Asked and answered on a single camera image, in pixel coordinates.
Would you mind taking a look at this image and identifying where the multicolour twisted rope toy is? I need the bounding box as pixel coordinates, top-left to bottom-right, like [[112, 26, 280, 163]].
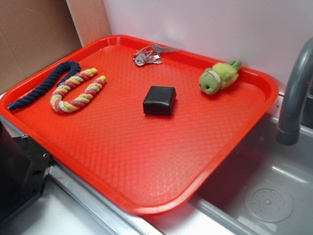
[[50, 68, 107, 113]]

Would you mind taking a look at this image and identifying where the dark blue rope toy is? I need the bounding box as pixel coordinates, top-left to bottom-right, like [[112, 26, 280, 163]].
[[7, 61, 81, 111]]

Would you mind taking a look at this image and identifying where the green plush animal toy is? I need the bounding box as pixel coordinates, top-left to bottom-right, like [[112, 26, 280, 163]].
[[199, 60, 242, 95]]

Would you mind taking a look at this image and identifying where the red plastic tray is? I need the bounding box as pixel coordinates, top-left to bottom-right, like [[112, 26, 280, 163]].
[[0, 35, 278, 215]]

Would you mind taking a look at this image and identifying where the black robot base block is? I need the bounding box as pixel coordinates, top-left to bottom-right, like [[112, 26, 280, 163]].
[[0, 124, 52, 225]]

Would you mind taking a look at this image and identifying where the black square box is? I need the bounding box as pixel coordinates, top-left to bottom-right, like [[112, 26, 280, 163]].
[[143, 86, 177, 116]]

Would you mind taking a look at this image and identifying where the brown cardboard panel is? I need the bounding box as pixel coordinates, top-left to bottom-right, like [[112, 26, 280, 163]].
[[0, 0, 111, 94]]

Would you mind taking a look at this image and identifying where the grey plastic sink basin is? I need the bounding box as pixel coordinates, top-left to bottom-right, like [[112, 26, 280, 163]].
[[148, 115, 313, 235]]

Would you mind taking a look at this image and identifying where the grey sink faucet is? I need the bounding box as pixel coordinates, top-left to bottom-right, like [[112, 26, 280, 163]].
[[276, 38, 313, 145]]

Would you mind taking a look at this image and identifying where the bunch of silver keys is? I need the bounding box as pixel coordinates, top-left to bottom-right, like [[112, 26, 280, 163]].
[[132, 44, 180, 66]]

